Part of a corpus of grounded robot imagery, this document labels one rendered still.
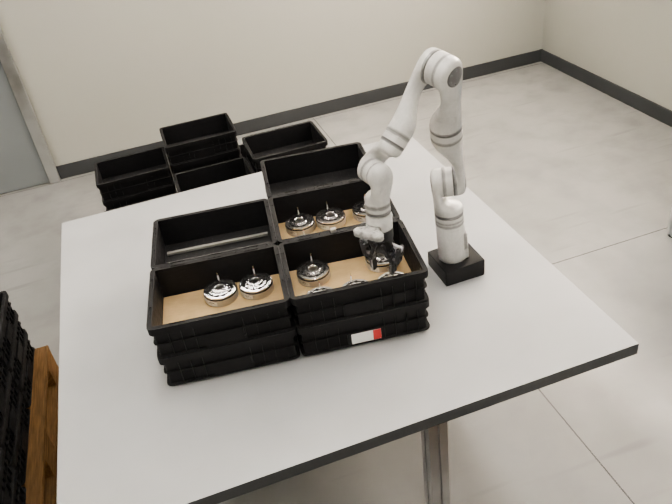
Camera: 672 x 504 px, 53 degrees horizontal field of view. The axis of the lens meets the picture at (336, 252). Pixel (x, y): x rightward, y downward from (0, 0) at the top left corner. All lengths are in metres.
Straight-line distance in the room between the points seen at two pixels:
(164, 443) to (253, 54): 3.59
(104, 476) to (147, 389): 0.30
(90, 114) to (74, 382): 3.10
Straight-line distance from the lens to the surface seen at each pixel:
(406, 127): 1.78
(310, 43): 5.13
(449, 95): 1.81
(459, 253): 2.21
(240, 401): 1.94
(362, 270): 2.10
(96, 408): 2.09
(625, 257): 3.62
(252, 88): 5.11
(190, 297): 2.14
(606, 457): 2.69
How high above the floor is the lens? 2.08
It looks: 35 degrees down
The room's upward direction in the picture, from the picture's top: 8 degrees counter-clockwise
